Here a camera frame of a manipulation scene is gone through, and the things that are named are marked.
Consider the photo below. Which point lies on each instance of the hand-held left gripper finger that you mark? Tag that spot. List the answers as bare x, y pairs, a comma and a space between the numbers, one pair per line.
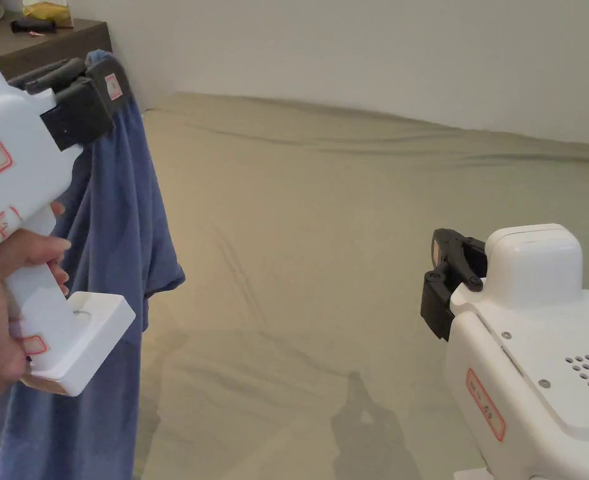
57, 75
110, 86

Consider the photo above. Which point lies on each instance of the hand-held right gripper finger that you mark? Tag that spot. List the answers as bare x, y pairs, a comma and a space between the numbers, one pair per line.
443, 250
472, 267

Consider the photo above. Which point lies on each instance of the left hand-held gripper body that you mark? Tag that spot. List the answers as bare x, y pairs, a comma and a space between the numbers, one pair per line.
9, 125

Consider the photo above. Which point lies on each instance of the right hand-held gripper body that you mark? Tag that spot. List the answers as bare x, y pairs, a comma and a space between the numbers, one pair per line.
534, 350

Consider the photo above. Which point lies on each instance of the blue shirt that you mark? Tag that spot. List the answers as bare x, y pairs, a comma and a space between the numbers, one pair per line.
107, 215

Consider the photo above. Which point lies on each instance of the dark wooden cabinet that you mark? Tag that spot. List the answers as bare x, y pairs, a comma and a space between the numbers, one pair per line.
49, 47

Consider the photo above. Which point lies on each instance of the bed with beige sheet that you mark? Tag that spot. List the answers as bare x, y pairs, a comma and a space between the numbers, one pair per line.
324, 225

